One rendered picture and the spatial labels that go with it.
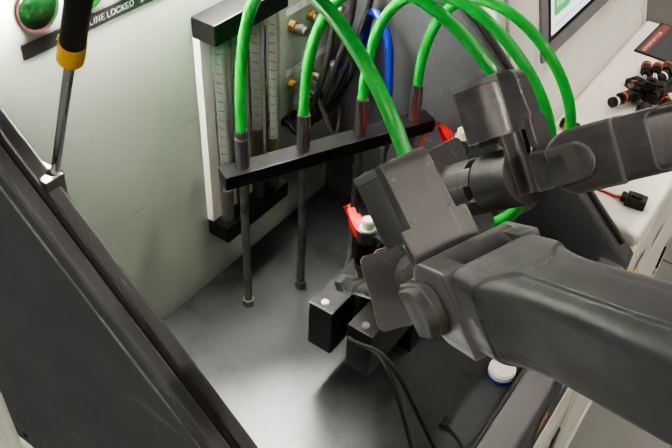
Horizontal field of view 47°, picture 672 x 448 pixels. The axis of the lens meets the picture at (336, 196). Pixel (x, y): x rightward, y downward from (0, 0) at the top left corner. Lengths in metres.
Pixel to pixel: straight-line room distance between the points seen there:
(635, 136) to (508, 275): 0.30
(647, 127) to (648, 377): 0.39
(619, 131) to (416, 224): 0.24
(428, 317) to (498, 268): 0.07
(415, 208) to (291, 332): 0.68
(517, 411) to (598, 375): 0.63
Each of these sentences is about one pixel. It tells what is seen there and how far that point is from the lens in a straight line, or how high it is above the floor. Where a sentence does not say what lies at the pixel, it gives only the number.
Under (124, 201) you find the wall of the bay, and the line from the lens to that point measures 1.02.
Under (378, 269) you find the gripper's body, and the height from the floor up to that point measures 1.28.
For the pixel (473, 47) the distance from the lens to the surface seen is 0.84.
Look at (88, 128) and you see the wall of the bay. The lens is 0.93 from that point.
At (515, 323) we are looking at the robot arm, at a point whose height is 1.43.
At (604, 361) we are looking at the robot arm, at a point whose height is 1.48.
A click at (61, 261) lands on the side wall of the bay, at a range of 0.70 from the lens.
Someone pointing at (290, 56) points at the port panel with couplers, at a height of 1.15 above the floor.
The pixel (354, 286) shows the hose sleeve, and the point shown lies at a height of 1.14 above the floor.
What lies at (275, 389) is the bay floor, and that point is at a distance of 1.12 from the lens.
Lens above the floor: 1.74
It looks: 40 degrees down
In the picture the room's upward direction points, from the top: 3 degrees clockwise
